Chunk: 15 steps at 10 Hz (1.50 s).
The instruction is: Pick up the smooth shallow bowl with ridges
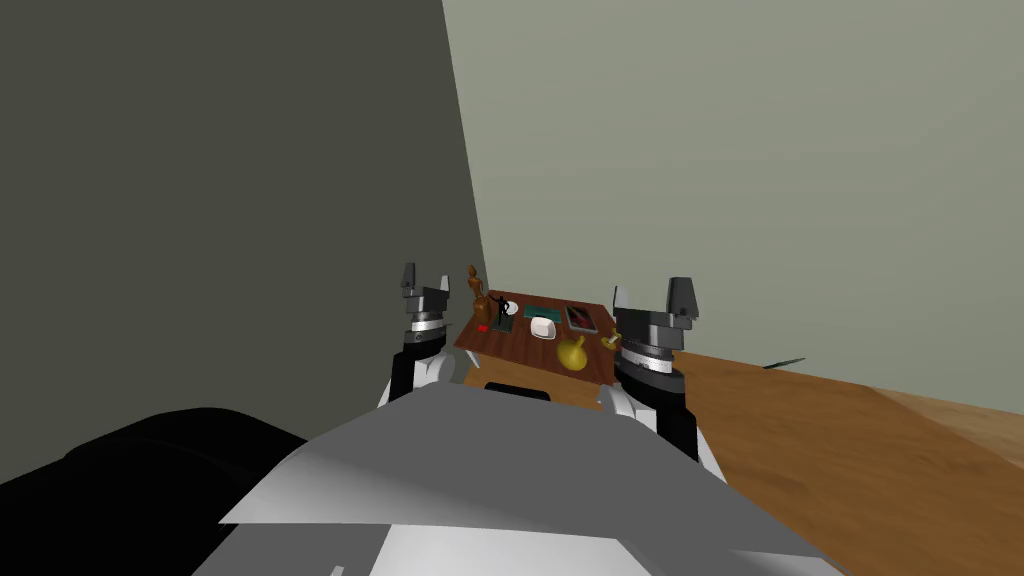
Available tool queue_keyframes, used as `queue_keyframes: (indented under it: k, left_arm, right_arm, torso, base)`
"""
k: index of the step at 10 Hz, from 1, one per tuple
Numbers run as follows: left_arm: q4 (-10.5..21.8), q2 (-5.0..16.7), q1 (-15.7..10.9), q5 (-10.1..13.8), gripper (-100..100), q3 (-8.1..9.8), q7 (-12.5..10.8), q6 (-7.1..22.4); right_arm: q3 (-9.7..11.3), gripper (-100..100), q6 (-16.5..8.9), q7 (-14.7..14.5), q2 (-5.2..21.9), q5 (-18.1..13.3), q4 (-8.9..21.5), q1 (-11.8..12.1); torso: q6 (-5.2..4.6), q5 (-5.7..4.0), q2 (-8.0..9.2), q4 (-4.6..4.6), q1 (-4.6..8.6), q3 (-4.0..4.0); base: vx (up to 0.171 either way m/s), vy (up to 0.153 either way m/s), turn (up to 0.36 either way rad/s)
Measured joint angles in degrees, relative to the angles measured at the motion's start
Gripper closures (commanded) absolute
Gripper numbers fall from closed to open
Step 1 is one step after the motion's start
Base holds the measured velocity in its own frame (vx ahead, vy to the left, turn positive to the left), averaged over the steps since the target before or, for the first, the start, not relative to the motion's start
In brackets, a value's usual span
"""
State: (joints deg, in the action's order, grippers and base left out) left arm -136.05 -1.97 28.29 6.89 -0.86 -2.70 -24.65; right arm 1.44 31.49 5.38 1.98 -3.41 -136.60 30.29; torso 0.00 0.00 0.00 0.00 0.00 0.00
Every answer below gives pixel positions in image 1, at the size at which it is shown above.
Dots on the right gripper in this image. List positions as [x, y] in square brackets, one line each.
[650, 328]

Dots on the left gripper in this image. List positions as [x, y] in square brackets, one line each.
[423, 305]

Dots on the brown wooden figurine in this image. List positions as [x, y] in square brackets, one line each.
[478, 300]

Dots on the small yellow object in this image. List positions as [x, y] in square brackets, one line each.
[612, 341]

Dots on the black figurine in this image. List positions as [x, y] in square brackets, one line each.
[502, 309]

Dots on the white plate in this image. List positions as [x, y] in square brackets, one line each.
[512, 308]

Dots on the yellow round vase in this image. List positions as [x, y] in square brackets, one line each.
[573, 353]

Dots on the green book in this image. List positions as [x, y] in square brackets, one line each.
[544, 313]

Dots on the white bowl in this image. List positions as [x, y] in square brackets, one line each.
[543, 328]

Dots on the brown wooden table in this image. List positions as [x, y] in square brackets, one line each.
[528, 344]

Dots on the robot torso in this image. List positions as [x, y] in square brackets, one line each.
[496, 480]

